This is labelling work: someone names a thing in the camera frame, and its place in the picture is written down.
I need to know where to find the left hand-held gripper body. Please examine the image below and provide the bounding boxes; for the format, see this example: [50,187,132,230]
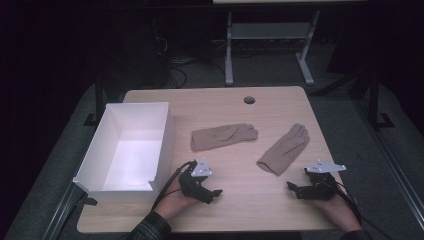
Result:
[178,158,215,202]

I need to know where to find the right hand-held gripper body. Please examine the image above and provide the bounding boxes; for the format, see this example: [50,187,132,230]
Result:
[299,159,347,201]

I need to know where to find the beige glove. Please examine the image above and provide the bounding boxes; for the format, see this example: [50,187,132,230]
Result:
[190,123,259,153]
[255,123,311,177]

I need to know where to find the white box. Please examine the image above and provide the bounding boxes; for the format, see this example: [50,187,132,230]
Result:
[72,101,177,204]

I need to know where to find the person's left hand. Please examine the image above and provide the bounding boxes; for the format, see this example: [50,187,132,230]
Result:
[154,168,200,221]

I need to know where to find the person's right hand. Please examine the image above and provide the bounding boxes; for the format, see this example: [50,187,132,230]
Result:
[311,192,363,233]

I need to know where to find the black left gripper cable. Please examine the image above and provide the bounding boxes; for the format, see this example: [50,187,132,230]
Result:
[151,160,198,213]

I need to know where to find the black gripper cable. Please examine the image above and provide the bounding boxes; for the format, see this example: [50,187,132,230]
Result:
[151,160,198,213]
[333,181,396,240]

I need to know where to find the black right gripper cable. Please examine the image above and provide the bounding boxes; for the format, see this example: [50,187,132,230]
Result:
[333,181,396,240]

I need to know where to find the aluminium floor rail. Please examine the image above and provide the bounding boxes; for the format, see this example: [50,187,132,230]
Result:
[40,181,86,240]
[352,98,424,232]

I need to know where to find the black stand post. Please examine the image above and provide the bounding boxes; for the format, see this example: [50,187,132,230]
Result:
[82,74,108,128]
[365,66,396,130]

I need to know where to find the tangle of floor cables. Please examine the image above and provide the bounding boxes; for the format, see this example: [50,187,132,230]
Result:
[151,33,228,90]

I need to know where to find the grey metal stand frame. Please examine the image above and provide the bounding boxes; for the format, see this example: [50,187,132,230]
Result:
[224,9,322,88]

